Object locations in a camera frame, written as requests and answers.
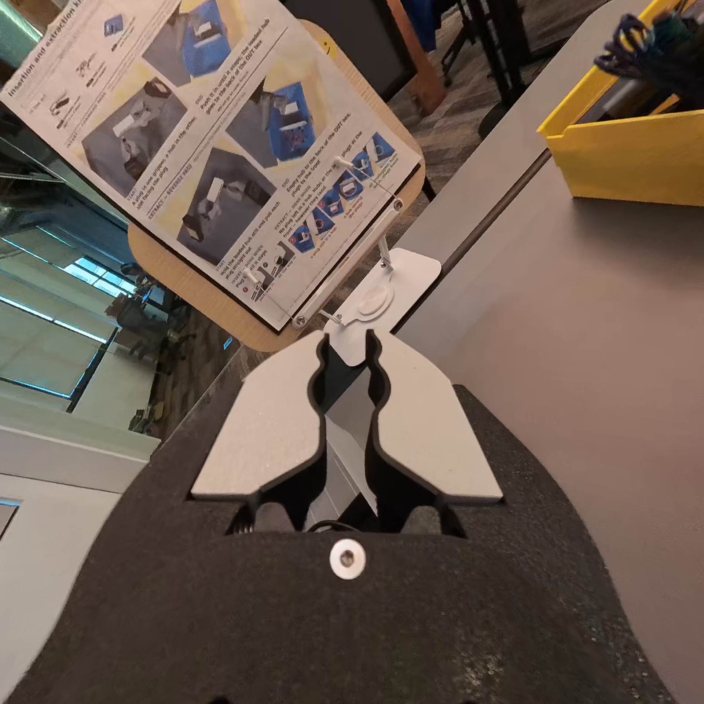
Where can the black stand pole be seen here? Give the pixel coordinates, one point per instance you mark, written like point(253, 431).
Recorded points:
point(506, 55)

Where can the blue jacket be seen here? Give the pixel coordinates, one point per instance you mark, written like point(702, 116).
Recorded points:
point(424, 22)

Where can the yellow plastic bin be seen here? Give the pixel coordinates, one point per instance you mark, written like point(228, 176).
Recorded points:
point(638, 154)

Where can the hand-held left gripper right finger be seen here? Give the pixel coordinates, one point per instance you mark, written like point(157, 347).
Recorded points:
point(435, 435)

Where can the instruction poster board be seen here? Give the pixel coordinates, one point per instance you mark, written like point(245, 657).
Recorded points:
point(220, 143)

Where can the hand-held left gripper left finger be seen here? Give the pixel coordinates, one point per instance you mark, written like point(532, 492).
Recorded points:
point(264, 435)

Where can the black display panel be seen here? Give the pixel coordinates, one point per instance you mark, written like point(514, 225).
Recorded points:
point(363, 39)

